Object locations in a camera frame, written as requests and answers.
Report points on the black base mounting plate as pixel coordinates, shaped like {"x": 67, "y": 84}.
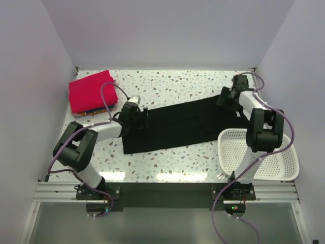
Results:
{"x": 120, "y": 195}

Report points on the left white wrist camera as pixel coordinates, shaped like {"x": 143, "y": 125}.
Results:
{"x": 135, "y": 99}

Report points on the white perforated plastic basket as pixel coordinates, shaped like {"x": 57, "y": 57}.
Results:
{"x": 232, "y": 147}

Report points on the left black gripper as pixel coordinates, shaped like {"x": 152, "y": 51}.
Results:
{"x": 142, "y": 122}

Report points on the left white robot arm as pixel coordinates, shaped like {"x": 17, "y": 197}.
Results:
{"x": 74, "y": 149}

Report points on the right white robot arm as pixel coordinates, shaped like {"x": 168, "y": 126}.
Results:
{"x": 265, "y": 125}

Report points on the black t shirt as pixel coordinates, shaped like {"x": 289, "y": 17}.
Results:
{"x": 181, "y": 125}

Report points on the folded pink t shirt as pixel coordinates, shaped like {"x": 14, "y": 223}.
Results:
{"x": 85, "y": 93}

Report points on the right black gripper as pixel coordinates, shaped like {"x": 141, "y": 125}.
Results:
{"x": 222, "y": 100}

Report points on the folded orange t shirt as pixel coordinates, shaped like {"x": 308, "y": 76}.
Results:
{"x": 93, "y": 111}

